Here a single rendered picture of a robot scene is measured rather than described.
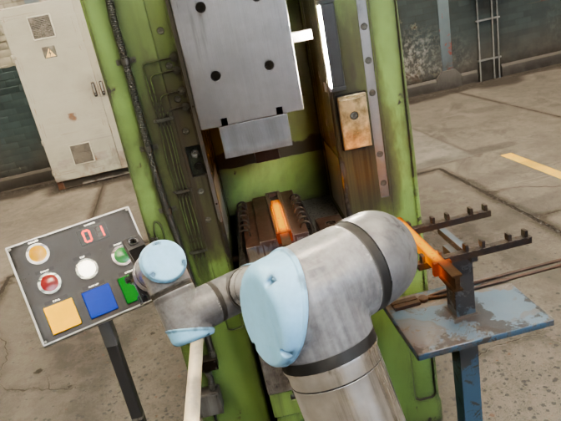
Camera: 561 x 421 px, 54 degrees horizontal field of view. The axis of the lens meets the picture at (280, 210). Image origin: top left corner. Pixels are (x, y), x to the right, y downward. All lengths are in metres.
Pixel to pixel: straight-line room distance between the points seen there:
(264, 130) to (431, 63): 6.85
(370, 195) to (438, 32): 6.62
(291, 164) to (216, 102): 0.64
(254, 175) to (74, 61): 4.93
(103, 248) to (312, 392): 1.08
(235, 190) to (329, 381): 1.59
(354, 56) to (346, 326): 1.25
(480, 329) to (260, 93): 0.90
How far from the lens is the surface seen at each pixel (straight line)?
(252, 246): 1.71
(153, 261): 1.13
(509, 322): 1.70
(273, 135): 1.60
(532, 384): 2.63
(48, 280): 1.59
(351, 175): 1.82
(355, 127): 1.76
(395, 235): 0.65
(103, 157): 7.01
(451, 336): 1.64
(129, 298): 1.59
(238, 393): 2.17
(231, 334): 2.02
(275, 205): 1.93
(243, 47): 1.56
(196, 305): 1.14
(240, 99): 1.58
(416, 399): 2.33
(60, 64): 6.90
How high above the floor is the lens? 1.67
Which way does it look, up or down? 21 degrees down
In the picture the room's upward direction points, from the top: 11 degrees counter-clockwise
